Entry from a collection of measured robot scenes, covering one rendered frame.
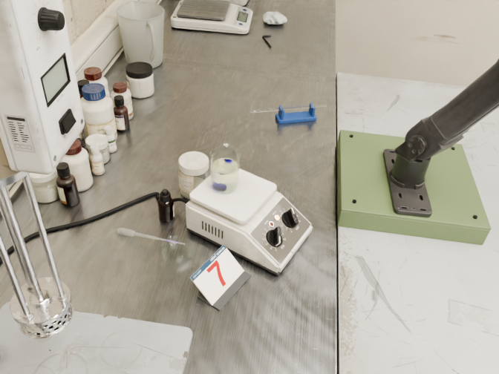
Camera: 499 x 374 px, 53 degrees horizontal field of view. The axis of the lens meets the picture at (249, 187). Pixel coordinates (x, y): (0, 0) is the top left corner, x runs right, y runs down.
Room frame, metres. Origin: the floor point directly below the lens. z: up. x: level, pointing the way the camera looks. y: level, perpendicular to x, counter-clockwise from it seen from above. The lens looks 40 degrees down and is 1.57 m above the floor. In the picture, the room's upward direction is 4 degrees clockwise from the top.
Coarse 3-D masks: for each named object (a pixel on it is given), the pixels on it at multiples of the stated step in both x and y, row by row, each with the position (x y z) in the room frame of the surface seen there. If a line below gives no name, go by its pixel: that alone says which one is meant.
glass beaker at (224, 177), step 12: (228, 144) 0.72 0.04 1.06; (216, 156) 0.70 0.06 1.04; (228, 156) 0.71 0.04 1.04; (240, 156) 0.68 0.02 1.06; (216, 168) 0.67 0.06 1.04; (228, 168) 0.66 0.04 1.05; (216, 180) 0.66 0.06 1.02; (228, 180) 0.66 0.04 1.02; (216, 192) 0.66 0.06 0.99; (228, 192) 0.66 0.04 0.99
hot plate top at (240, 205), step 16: (240, 176) 0.72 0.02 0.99; (256, 176) 0.72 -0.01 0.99; (192, 192) 0.66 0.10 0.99; (208, 192) 0.66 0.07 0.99; (240, 192) 0.67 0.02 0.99; (256, 192) 0.67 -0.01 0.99; (272, 192) 0.68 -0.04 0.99; (208, 208) 0.63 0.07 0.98; (224, 208) 0.63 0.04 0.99; (240, 208) 0.63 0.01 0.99; (256, 208) 0.63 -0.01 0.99
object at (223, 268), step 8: (224, 256) 0.57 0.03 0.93; (216, 264) 0.55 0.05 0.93; (224, 264) 0.56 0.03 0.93; (232, 264) 0.56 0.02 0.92; (208, 272) 0.53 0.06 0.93; (216, 272) 0.54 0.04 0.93; (224, 272) 0.54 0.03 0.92; (232, 272) 0.55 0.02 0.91; (200, 280) 0.51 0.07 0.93; (208, 280) 0.52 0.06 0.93; (216, 280) 0.52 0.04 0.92; (224, 280) 0.53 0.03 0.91; (208, 288) 0.51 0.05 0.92; (216, 288) 0.51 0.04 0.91; (208, 296) 0.50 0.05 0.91
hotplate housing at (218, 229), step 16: (192, 208) 0.65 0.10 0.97; (272, 208) 0.66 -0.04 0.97; (192, 224) 0.64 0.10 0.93; (208, 224) 0.62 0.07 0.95; (224, 224) 0.61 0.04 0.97; (240, 224) 0.61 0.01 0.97; (256, 224) 0.61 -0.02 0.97; (224, 240) 0.61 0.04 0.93; (240, 240) 0.59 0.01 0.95; (256, 240) 0.58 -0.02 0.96; (240, 256) 0.59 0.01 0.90; (256, 256) 0.58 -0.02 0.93; (272, 256) 0.57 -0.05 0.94; (288, 256) 0.58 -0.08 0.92; (272, 272) 0.56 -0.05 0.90
